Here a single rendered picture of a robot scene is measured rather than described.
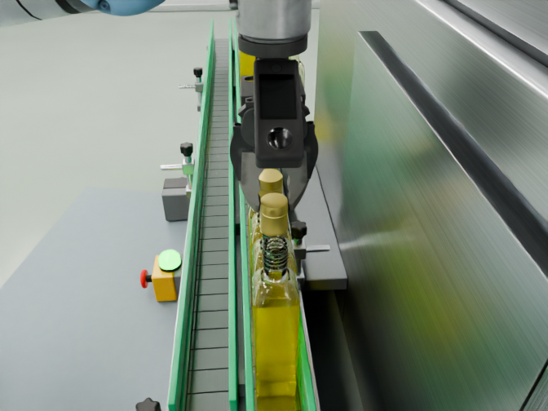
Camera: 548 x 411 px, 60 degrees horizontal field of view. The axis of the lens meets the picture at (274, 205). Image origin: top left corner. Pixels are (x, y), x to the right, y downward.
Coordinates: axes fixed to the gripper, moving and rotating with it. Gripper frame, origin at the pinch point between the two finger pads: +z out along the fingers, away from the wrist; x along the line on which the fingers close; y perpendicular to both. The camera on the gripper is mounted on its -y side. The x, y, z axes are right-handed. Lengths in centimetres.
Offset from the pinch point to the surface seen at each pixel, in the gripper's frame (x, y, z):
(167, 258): 20.1, 24.3, 30.0
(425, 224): -12.2, -15.8, -9.1
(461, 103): -13.0, -15.4, -19.9
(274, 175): -0.3, 5.4, -0.9
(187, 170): 16.8, 41.3, 20.0
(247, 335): 3.9, -4.5, 18.8
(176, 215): 22, 49, 38
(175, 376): 13.0, -10.5, 18.8
